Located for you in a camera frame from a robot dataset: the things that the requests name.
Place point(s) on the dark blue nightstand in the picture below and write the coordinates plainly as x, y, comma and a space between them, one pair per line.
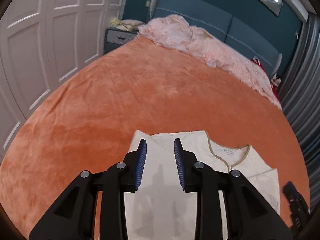
114, 38

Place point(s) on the cream quilted jacket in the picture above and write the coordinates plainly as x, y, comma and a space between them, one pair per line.
160, 209

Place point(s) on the orange plush bed blanket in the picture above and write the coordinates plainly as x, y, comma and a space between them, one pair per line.
89, 121

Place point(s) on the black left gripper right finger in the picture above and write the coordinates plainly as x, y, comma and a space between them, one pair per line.
228, 205

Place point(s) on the blue upholstered headboard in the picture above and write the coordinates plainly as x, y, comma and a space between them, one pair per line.
223, 26

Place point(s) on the cream cloth pile on nightstand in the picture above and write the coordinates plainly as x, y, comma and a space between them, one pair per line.
125, 25

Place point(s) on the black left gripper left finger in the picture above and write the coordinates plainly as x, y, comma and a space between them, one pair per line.
72, 214

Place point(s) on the white panelled wardrobe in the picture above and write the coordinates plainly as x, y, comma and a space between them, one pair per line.
43, 44

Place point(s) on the pink lace duvet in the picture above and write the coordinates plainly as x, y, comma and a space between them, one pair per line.
174, 32

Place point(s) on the grey blue curtain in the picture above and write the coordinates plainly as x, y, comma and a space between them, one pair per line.
299, 94

